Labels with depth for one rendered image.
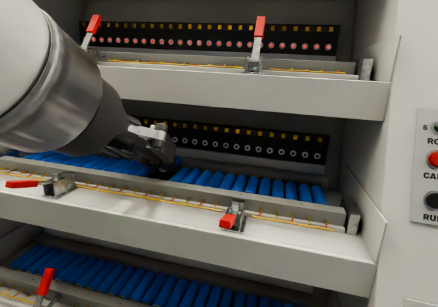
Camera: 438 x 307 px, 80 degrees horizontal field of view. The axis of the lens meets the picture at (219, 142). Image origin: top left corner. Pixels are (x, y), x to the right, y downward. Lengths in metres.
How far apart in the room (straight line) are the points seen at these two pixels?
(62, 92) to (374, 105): 0.31
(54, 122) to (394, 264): 0.34
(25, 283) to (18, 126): 0.42
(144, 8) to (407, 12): 0.52
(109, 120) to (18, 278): 0.41
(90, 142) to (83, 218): 0.20
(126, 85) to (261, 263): 0.30
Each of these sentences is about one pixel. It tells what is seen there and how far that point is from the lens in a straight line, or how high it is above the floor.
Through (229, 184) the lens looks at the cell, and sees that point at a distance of 0.42.
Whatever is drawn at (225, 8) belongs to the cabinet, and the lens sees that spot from 0.63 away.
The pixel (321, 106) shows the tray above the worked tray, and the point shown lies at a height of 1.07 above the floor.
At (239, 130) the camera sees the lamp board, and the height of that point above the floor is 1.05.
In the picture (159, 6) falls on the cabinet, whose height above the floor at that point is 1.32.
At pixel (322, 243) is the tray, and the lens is 0.35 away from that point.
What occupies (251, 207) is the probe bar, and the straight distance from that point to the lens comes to 0.37.
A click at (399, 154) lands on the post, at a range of 0.35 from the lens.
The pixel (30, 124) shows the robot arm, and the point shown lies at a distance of 0.19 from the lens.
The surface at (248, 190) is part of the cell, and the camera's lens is 0.40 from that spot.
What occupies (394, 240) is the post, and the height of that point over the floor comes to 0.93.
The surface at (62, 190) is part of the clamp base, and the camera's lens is 0.45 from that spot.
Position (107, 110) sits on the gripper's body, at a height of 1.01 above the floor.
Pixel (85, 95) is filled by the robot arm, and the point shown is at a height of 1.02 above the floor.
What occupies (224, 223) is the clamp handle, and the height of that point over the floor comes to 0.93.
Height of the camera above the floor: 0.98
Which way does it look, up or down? 5 degrees up
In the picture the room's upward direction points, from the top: 8 degrees clockwise
